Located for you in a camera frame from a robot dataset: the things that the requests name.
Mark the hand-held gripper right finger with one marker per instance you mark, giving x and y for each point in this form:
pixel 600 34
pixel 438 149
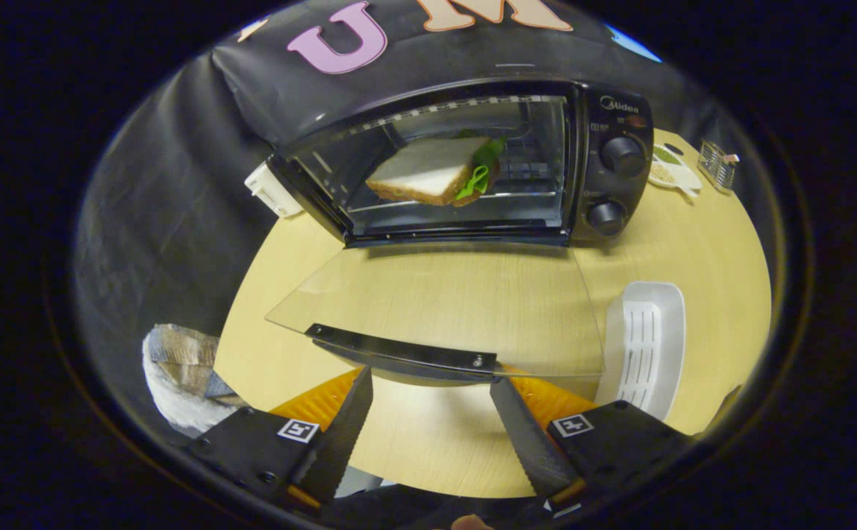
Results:
pixel 528 449

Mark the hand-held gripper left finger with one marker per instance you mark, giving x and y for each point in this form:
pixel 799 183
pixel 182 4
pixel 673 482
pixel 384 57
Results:
pixel 336 445

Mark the black toaster oven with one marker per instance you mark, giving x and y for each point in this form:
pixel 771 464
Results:
pixel 612 199

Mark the lettuce sandwich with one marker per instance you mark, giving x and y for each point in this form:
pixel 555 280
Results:
pixel 425 173

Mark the white slotted plastic tray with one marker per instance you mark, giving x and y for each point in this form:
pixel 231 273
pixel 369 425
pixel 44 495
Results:
pixel 642 346

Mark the white plastic block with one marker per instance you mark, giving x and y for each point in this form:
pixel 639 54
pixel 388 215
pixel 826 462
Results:
pixel 274 191

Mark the black backdrop cloth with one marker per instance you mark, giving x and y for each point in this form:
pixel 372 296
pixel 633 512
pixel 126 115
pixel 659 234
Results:
pixel 149 221

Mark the divided white grain dish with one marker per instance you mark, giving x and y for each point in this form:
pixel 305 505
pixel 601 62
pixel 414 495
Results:
pixel 668 175

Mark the clear glass container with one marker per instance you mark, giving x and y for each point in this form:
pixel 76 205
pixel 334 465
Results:
pixel 719 168

